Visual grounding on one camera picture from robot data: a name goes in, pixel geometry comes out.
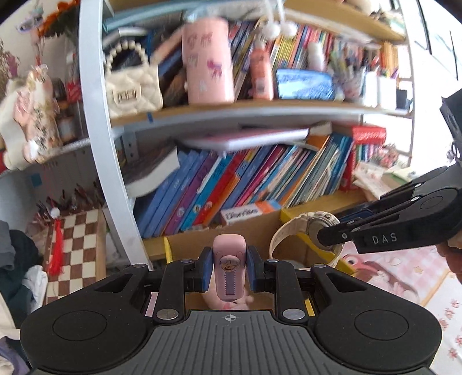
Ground white cloth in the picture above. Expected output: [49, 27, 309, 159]
[23, 265, 48, 314]

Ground shelf row of thin books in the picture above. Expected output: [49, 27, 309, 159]
[159, 20, 399, 106]

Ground lavender garment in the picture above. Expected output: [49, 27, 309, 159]
[0, 339, 29, 375]

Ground thick dark-covered book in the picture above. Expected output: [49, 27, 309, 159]
[124, 146, 180, 198]

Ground red tassel ornament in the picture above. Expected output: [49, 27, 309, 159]
[48, 207, 64, 276]

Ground white quilted handbag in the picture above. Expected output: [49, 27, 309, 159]
[104, 41, 164, 118]

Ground yellow cardboard box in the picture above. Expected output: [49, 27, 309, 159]
[142, 208, 356, 320]

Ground person's right hand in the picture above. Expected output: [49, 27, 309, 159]
[435, 236, 462, 286]

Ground blue printed pencil case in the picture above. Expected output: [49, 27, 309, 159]
[275, 68, 336, 101]

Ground pink plush toy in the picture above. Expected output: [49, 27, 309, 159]
[200, 291, 255, 311]

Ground thick red book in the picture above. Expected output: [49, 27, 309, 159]
[341, 126, 387, 192]

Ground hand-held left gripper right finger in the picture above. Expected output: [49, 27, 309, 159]
[247, 246, 367, 321]

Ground cartoon desk mat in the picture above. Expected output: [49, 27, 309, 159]
[337, 242, 462, 361]

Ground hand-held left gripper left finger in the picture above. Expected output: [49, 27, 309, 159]
[90, 246, 213, 324]

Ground patterned pen cup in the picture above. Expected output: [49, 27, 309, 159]
[332, 61, 365, 102]

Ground dark clothes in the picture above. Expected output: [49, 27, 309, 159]
[0, 220, 41, 307]

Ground row of colourful books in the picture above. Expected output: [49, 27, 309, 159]
[133, 133, 356, 239]

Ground pink tumbler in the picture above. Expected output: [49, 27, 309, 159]
[181, 18, 235, 105]

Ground bunch of pens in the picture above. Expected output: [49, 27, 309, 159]
[36, 183, 105, 217]

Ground stack of papers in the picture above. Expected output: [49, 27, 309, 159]
[353, 164, 421, 202]

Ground wooden chess board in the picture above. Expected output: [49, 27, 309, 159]
[43, 208, 107, 307]

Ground small pink bottle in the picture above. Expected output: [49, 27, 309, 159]
[250, 47, 275, 102]

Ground white pompom pair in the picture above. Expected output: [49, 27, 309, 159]
[260, 20, 297, 38]

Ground white wrist watch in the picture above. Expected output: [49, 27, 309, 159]
[269, 211, 347, 269]

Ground orange and white carton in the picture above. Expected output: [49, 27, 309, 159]
[220, 200, 282, 226]

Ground white bookshelf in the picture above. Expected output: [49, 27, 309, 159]
[77, 0, 416, 267]

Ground cream cat plush figure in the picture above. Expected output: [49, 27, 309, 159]
[0, 65, 64, 172]

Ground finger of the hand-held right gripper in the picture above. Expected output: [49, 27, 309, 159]
[317, 200, 423, 249]
[338, 166, 452, 221]

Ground white pen holder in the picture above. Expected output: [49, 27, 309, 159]
[363, 70, 398, 110]

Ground flat white notebook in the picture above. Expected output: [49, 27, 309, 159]
[180, 128, 310, 152]

